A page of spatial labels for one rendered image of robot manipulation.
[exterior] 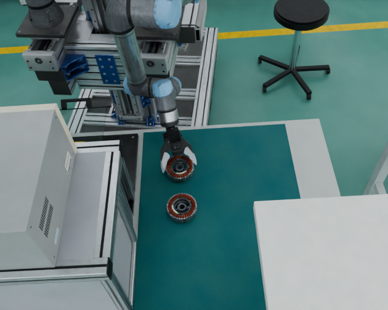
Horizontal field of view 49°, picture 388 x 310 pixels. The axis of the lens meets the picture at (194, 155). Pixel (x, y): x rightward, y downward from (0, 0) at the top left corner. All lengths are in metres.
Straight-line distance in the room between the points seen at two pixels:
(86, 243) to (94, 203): 0.12
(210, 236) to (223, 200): 0.16
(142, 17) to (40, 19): 0.75
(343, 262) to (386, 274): 0.09
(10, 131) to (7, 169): 0.13
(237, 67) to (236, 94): 0.28
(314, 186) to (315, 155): 0.15
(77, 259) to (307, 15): 2.10
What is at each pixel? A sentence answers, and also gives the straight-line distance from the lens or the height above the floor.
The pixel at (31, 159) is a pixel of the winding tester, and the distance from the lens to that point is 1.13.
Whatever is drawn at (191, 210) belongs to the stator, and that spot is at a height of 0.79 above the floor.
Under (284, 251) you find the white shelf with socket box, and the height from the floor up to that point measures 1.20.
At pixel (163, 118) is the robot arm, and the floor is 0.97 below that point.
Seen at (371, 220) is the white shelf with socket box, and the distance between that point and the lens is 1.12.
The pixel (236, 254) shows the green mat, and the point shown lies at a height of 0.75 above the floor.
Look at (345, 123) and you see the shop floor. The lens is 2.95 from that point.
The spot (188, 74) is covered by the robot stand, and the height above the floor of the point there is 0.21.
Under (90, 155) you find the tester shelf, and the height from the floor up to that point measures 1.11.
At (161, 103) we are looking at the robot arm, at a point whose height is 1.03.
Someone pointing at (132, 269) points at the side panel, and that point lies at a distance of 1.50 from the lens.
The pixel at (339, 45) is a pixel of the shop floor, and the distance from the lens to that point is 3.53.
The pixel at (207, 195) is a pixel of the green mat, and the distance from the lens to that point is 1.63.
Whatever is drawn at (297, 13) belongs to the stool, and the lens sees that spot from 2.81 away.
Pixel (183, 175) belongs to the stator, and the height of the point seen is 0.79.
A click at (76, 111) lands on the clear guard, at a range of 1.56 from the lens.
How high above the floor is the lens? 2.14
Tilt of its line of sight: 53 degrees down
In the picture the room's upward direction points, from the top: 6 degrees counter-clockwise
